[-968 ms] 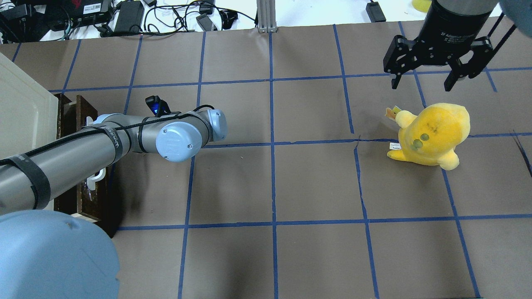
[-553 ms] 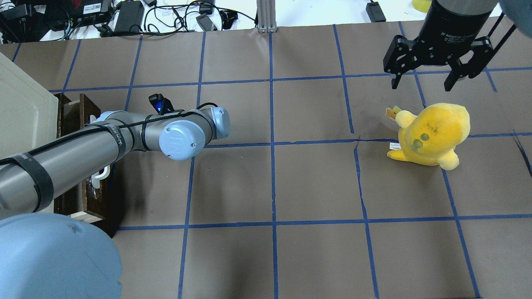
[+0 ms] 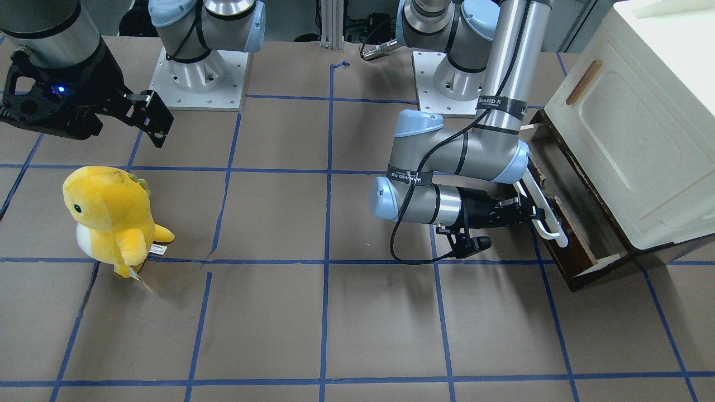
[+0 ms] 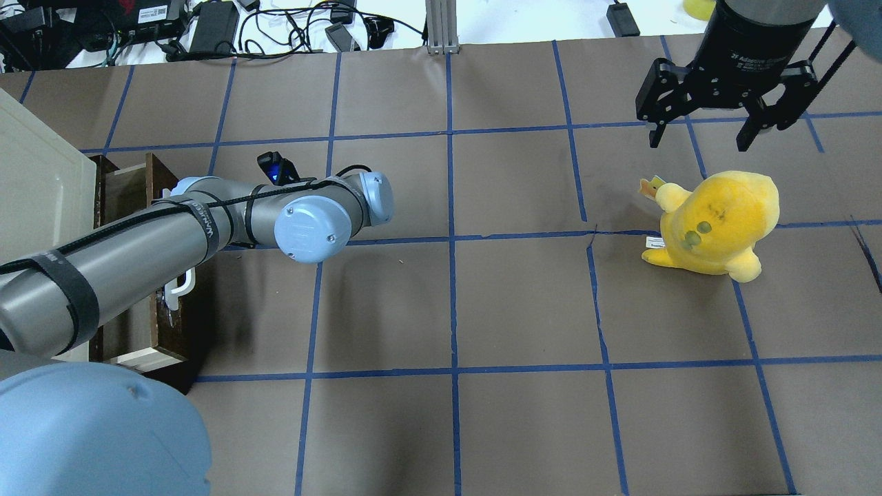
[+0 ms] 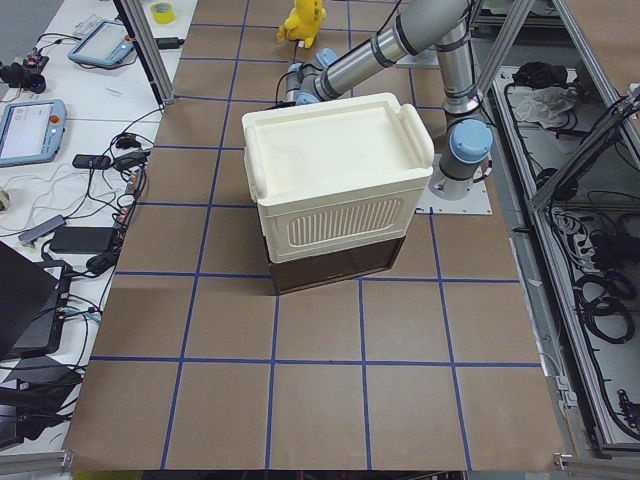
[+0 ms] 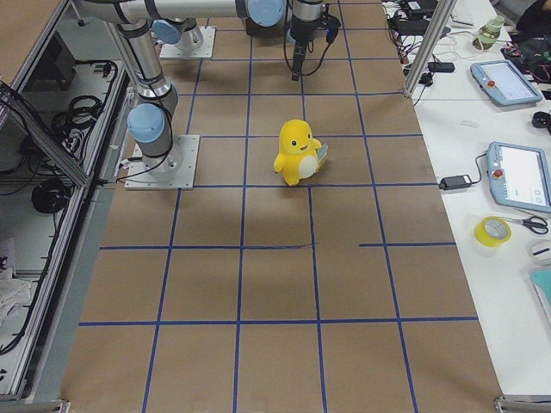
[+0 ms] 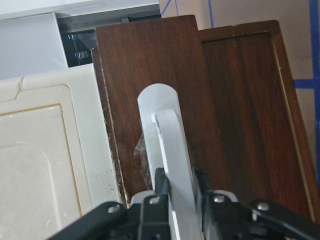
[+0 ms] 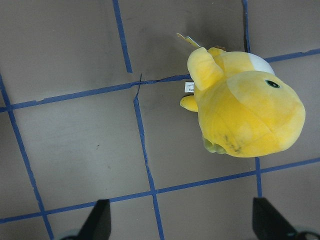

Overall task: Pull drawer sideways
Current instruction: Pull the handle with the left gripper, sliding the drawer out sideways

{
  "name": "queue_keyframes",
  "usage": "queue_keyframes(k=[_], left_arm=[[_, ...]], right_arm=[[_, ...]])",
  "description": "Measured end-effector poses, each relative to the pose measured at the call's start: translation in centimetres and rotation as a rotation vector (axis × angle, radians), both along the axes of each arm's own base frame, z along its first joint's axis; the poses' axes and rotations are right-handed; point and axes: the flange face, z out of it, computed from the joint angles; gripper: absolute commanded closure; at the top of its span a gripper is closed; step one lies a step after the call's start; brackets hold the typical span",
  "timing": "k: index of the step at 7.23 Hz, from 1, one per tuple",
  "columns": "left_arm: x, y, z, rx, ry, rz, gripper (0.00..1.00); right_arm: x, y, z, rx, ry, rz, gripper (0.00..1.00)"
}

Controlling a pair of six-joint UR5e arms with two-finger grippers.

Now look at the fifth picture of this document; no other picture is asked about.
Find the lower blue teach pendant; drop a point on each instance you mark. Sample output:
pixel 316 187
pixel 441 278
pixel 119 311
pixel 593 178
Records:
pixel 31 132

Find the cream plastic cabinet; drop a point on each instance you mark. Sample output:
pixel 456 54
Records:
pixel 327 177

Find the dark brown wooden drawer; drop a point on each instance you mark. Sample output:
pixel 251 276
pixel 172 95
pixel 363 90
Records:
pixel 305 273

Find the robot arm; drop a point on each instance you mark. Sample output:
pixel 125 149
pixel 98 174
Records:
pixel 445 25

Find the aluminium frame rail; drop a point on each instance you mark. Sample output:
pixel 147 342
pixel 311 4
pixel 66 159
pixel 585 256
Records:
pixel 134 19

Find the black power adapter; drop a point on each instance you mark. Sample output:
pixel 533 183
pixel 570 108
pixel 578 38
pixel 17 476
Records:
pixel 81 240

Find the blue teach pendant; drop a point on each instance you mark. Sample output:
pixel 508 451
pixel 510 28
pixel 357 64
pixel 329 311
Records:
pixel 31 132
pixel 105 46

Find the black laptop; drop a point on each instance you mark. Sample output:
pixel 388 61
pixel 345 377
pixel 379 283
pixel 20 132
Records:
pixel 33 295

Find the upper blue teach pendant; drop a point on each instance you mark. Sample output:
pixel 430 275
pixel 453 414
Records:
pixel 105 46

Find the yellow plush dinosaur toy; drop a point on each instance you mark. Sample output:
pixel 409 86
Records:
pixel 303 22

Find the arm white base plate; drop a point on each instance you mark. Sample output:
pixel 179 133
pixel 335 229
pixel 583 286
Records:
pixel 476 203

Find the crumpled white cloth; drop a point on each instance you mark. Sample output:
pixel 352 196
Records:
pixel 548 107

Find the yellow tape roll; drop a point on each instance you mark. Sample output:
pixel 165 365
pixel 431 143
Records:
pixel 163 12

